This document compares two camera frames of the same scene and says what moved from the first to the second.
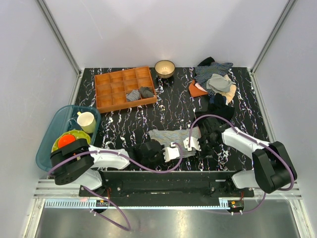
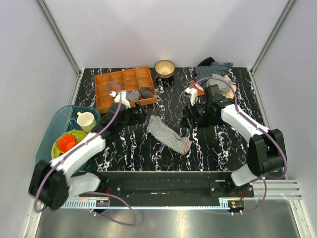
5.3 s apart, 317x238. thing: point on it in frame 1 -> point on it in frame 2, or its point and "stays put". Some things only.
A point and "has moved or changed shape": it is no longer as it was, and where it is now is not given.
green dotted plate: (78, 134) stays put
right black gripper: (203, 153) -> (189, 113)
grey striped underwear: (170, 138) has moved or changed shape
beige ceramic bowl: (165, 69) stays put
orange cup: (65, 139) stays put
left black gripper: (162, 161) -> (140, 117)
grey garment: (219, 84) stays put
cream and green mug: (87, 121) stays put
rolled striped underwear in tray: (133, 95) stays put
